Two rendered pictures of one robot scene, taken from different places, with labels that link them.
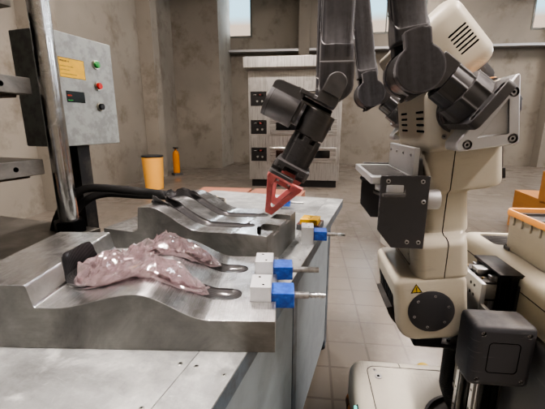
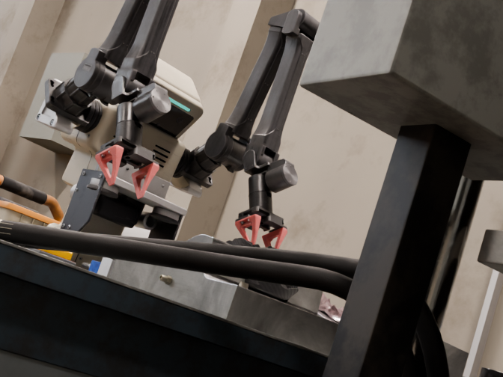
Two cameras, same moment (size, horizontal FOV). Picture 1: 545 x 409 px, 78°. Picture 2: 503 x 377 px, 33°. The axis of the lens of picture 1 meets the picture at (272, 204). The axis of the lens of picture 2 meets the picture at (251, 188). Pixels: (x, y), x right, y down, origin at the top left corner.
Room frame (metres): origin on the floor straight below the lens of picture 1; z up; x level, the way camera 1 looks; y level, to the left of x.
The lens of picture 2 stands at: (2.23, 1.29, 0.78)
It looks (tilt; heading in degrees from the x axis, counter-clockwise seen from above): 10 degrees up; 221
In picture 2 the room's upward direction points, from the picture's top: 19 degrees clockwise
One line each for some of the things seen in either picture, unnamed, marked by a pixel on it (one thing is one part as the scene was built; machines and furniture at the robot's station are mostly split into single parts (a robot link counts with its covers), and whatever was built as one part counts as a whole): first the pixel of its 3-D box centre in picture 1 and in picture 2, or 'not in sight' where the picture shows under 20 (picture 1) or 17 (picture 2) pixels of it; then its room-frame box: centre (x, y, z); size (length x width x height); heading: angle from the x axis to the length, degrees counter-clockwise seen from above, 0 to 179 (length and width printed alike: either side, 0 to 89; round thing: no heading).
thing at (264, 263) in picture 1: (287, 269); not in sight; (0.65, -0.03, 0.85); 0.13 x 0.05 x 0.05; 88
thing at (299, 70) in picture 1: (295, 125); not in sight; (6.66, -0.45, 1.14); 1.75 x 1.35 x 2.28; 82
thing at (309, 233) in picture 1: (323, 234); (99, 269); (0.96, -0.15, 0.83); 0.13 x 0.05 x 0.05; 85
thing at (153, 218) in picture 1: (203, 221); (226, 286); (0.96, 0.21, 0.87); 0.50 x 0.26 x 0.14; 71
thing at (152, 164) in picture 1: (153, 172); not in sight; (6.11, 2.18, 0.31); 0.40 x 0.39 x 0.61; 175
